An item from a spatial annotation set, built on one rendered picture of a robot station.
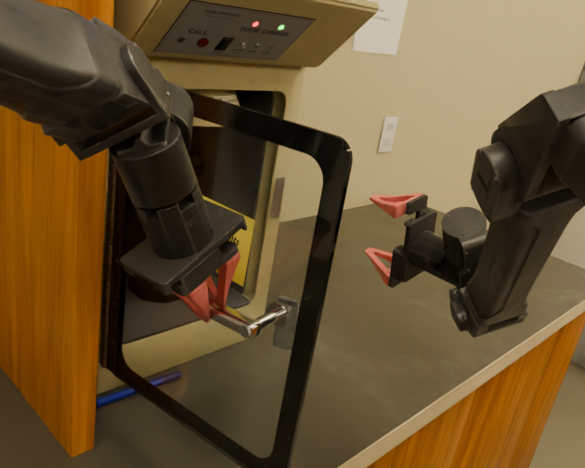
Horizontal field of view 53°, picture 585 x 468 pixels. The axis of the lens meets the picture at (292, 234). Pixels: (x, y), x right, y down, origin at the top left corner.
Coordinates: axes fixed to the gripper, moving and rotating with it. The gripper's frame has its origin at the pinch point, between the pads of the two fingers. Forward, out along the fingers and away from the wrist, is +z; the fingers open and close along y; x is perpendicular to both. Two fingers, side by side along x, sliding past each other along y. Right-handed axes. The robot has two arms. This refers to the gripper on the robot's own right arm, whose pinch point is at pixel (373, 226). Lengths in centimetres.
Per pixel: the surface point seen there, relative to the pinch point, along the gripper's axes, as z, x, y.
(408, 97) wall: 57, -88, -9
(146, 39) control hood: 7.9, 32.9, 31.7
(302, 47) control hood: 7.4, 9.8, 27.8
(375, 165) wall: 57, -74, -29
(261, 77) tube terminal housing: 12.7, 12.5, 23.2
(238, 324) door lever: -14.9, 39.3, 9.9
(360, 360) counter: -2.9, 3.6, -24.3
